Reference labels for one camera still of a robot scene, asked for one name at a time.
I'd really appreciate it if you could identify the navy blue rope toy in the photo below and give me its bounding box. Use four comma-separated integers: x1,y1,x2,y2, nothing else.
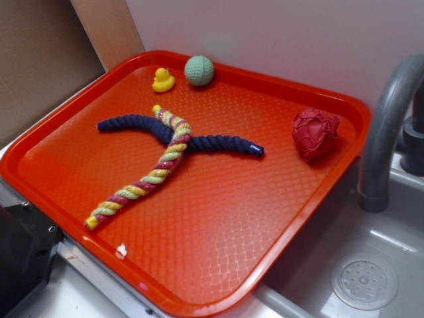
97,114,264,158

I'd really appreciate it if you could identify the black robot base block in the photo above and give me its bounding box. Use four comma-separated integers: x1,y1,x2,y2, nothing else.
1,202,62,317

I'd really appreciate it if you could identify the multicolour rope toy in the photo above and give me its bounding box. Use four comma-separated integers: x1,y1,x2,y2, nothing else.
85,105,191,231

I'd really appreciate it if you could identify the grey toy sink basin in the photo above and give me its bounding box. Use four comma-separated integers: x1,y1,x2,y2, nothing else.
254,148,424,318

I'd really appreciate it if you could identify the yellow rubber duck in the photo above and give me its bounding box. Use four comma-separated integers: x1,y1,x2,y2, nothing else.
152,68,176,93

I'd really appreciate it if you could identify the green rubber ball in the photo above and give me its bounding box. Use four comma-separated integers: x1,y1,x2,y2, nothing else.
184,56,215,87

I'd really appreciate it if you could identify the red plastic tray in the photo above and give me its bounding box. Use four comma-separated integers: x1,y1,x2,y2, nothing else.
1,51,371,317

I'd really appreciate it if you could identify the crumpled red paper ball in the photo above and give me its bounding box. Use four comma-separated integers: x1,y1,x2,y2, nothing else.
291,108,341,163

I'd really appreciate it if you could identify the brown cardboard panel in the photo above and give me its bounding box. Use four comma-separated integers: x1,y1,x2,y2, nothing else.
1,1,144,146

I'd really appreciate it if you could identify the grey toy faucet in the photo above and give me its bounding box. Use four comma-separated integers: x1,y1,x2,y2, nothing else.
358,53,423,213

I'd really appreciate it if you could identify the white paper scrap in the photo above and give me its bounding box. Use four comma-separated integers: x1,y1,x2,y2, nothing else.
115,244,127,259

